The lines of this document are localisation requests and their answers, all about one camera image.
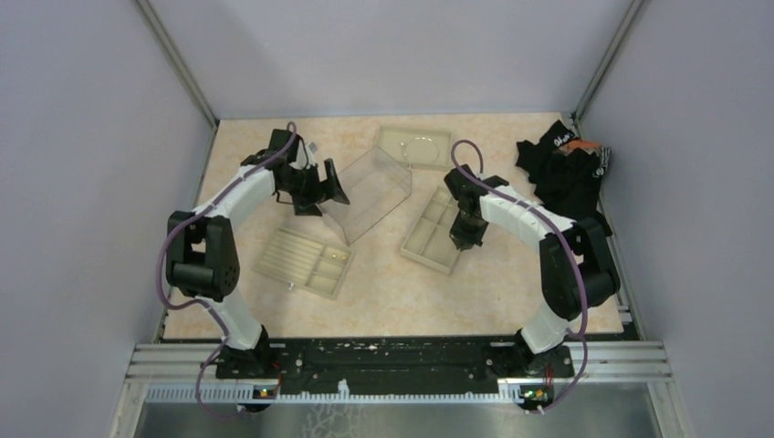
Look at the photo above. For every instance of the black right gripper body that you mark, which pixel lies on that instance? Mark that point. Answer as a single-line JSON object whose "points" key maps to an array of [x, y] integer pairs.
{"points": [[467, 231]]}

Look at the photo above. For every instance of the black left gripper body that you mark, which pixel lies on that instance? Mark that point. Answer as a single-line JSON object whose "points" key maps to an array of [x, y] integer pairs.
{"points": [[304, 182]]}

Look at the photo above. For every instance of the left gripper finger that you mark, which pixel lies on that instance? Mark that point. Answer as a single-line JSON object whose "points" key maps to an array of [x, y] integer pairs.
{"points": [[332, 186], [306, 207]]}

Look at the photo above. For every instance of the beige compartment tray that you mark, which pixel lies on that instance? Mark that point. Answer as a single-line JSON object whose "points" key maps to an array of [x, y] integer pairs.
{"points": [[429, 241]]}

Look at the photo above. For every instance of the clear acrylic box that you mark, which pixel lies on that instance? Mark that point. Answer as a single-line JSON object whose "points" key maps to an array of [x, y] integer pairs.
{"points": [[376, 184]]}

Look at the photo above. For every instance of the beige ring-slot tray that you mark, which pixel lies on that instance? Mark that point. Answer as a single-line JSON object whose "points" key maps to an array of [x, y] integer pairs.
{"points": [[304, 262]]}

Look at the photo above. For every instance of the silver pearl-tipped bangle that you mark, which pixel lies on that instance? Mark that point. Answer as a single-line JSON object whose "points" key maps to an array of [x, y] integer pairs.
{"points": [[420, 150]]}

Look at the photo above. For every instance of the shallow beige tray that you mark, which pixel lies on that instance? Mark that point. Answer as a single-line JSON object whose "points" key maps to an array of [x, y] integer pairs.
{"points": [[388, 139]]}

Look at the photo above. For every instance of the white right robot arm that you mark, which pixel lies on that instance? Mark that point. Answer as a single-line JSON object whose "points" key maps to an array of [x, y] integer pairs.
{"points": [[577, 270]]}

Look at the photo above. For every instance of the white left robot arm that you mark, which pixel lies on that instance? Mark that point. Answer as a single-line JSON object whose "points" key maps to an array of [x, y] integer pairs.
{"points": [[199, 255]]}

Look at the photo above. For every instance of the black cloth pile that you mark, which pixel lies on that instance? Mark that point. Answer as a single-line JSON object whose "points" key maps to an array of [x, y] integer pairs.
{"points": [[567, 172]]}

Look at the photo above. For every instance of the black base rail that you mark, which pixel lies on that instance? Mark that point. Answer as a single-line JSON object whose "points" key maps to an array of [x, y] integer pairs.
{"points": [[450, 365]]}

